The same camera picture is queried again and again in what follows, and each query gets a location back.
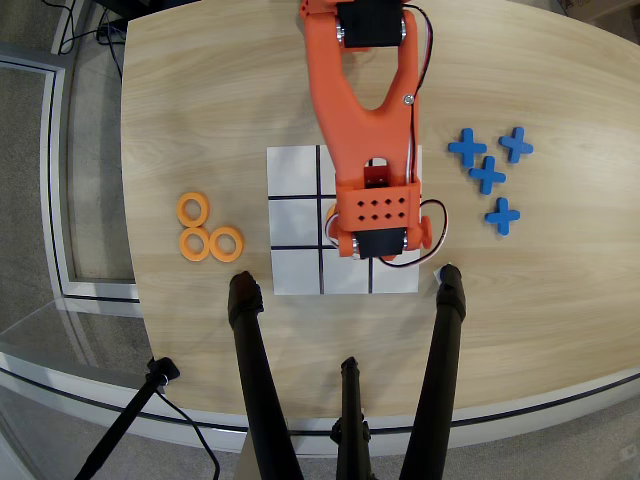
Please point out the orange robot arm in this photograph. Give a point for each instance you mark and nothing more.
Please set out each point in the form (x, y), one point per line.
(370, 135)

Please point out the cardboard box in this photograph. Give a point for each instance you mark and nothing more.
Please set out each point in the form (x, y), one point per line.
(600, 7)

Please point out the small white sticker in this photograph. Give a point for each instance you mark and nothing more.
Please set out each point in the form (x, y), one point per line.
(436, 275)

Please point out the white tic-tac-toe grid paper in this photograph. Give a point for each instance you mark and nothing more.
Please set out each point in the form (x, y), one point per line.
(295, 225)

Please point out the blue foam cross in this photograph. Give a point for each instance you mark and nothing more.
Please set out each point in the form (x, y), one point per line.
(516, 145)
(487, 175)
(467, 147)
(502, 216)

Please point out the thick black tripod leg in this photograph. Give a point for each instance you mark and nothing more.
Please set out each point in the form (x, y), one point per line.
(255, 360)
(440, 360)

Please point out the thin black tripod leg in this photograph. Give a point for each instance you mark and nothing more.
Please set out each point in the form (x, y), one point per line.
(351, 415)

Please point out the slim black stand pole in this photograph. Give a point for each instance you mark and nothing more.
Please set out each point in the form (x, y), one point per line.
(130, 415)

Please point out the white framed glass panel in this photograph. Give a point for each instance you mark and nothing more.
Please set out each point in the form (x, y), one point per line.
(55, 175)

